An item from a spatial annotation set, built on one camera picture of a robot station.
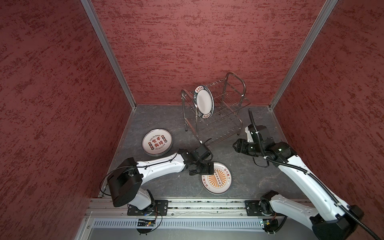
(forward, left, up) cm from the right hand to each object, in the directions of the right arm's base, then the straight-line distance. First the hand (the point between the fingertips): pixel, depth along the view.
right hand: (237, 149), depth 75 cm
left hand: (-9, +16, -12) cm, 22 cm away
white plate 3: (+20, +16, +16) cm, 30 cm away
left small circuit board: (-29, +48, -20) cm, 60 cm away
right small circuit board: (-31, -14, -18) cm, 39 cm away
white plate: (+15, +47, -15) cm, 52 cm away
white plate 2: (-11, +8, -17) cm, 22 cm away
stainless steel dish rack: (+38, +7, -10) cm, 40 cm away
